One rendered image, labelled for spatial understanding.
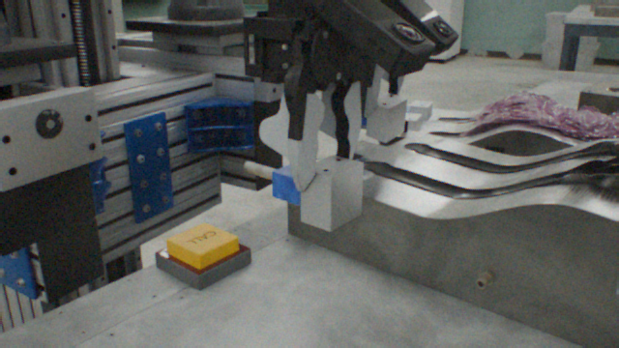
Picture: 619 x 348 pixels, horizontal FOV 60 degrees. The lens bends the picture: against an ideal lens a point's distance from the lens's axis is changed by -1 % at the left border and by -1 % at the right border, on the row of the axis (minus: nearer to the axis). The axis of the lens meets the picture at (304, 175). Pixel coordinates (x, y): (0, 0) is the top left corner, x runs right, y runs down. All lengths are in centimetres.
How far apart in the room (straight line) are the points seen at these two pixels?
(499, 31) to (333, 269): 744
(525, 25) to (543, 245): 744
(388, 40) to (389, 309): 28
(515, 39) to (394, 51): 757
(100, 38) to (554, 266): 80
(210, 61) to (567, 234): 73
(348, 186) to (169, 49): 70
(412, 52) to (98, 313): 40
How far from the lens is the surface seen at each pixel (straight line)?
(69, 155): 70
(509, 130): 91
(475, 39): 807
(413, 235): 61
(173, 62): 112
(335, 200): 49
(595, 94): 139
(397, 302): 59
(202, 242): 63
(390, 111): 77
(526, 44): 797
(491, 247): 57
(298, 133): 46
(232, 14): 108
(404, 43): 42
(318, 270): 64
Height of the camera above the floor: 113
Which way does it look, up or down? 21 degrees down
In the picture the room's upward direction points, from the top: straight up
